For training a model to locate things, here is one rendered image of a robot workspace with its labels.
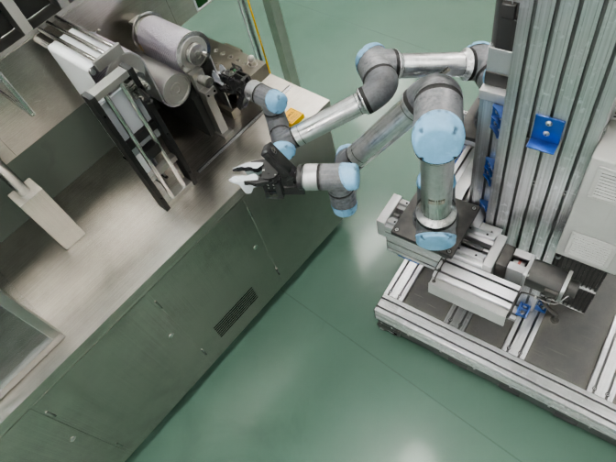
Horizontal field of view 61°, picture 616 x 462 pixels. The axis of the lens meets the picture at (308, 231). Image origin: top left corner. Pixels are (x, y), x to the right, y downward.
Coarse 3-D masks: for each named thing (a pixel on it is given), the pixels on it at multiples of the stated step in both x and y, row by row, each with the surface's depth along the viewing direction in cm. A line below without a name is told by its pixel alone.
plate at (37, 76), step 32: (96, 0) 183; (128, 0) 191; (160, 0) 201; (96, 32) 188; (128, 32) 197; (0, 64) 169; (32, 64) 176; (0, 96) 173; (32, 96) 181; (64, 96) 190; (0, 128) 178; (32, 128) 187
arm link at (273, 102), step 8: (256, 88) 182; (264, 88) 181; (272, 88) 182; (256, 96) 182; (264, 96) 180; (272, 96) 179; (280, 96) 179; (264, 104) 181; (272, 104) 179; (280, 104) 181; (264, 112) 185; (272, 112) 182; (280, 112) 183
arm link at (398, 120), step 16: (432, 80) 124; (448, 80) 123; (400, 112) 136; (368, 128) 147; (384, 128) 141; (400, 128) 139; (352, 144) 152; (368, 144) 146; (384, 144) 144; (336, 160) 158; (352, 160) 153; (368, 160) 152
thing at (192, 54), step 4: (192, 44) 180; (196, 44) 180; (200, 44) 181; (188, 48) 179; (192, 48) 179; (196, 48) 180; (200, 48) 182; (204, 48) 183; (188, 52) 179; (192, 52) 180; (196, 52) 181; (200, 52) 183; (188, 56) 180; (192, 56) 181; (196, 56) 182; (200, 56) 184; (188, 60) 182; (192, 60) 182; (196, 60) 183; (200, 60) 184; (196, 64) 184
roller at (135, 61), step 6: (126, 54) 165; (132, 54) 167; (114, 60) 163; (120, 60) 165; (126, 60) 166; (132, 60) 168; (138, 60) 169; (114, 66) 164; (132, 66) 169; (138, 66) 170; (108, 72) 163; (144, 72) 173; (114, 90) 168
